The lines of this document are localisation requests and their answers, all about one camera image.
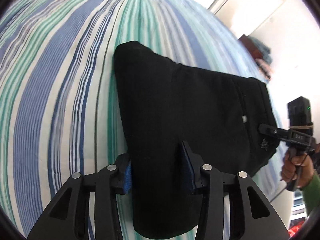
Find black pants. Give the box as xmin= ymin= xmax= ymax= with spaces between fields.
xmin=113 ymin=41 xmax=279 ymax=239

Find green sleeve forearm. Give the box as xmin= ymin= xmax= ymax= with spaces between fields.
xmin=300 ymin=170 xmax=320 ymax=216

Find person's right hand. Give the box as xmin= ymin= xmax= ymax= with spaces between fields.
xmin=281 ymin=147 xmax=316 ymax=189

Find pile of clothes on cabinet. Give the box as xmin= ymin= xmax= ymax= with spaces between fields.
xmin=248 ymin=36 xmax=273 ymax=81

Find brown wooden cabinet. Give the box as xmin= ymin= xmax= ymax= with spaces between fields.
xmin=238 ymin=35 xmax=263 ymax=74

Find striped blue green bedsheet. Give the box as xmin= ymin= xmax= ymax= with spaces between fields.
xmin=0 ymin=0 xmax=288 ymax=240

